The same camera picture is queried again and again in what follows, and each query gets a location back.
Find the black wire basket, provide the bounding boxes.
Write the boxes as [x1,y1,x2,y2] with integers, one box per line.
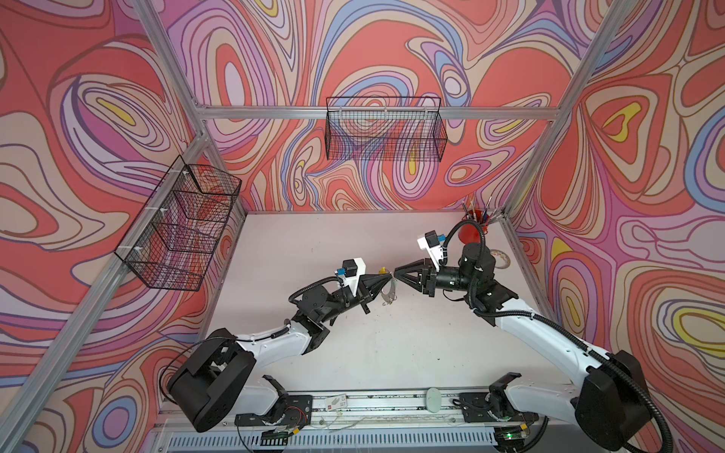
[324,96,449,162]
[114,157,242,292]

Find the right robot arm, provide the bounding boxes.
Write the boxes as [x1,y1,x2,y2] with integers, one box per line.
[394,243,655,451]

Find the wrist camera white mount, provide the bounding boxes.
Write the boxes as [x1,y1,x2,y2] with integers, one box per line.
[335,258,366,296]
[417,230,447,270]

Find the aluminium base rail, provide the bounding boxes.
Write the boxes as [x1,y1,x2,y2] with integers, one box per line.
[142,388,594,452]

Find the tape roll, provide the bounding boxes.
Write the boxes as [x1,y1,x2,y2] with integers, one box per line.
[491,249,511,269]

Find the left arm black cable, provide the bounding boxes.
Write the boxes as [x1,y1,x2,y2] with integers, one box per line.
[287,276,341,304]

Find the black wire basket back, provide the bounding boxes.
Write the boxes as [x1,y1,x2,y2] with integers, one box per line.
[324,96,449,162]

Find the white oval button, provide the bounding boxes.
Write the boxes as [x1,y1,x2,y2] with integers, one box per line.
[425,387,442,413]

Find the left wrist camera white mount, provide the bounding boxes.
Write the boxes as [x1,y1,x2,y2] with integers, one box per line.
[335,258,366,296]

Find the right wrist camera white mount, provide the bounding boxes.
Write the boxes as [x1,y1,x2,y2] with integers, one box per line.
[417,230,447,270]

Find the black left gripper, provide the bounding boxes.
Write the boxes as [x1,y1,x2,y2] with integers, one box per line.
[316,278,391,328]

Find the aluminium frame post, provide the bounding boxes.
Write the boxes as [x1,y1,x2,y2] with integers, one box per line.
[131,0,250,219]

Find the pens in cup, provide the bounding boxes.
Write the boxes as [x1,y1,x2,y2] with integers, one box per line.
[461,199,504,226]

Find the red pen cup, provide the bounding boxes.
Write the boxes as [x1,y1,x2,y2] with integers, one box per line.
[457,219,488,245]

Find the metal keyring organizer yellow grip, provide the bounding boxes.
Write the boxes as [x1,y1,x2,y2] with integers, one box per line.
[379,275,398,306]

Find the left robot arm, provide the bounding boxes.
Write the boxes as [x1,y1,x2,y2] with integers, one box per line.
[166,273,393,433]

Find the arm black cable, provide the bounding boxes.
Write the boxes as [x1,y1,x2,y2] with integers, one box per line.
[287,276,341,304]
[441,219,674,453]

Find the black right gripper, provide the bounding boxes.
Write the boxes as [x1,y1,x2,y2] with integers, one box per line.
[395,257,477,298]

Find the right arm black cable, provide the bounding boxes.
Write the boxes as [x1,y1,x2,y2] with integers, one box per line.
[441,219,674,453]

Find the black wire basket left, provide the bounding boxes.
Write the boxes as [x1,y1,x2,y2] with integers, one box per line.
[114,157,242,292]

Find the white label tag on rail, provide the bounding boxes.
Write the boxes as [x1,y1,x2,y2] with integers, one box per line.
[325,394,349,411]

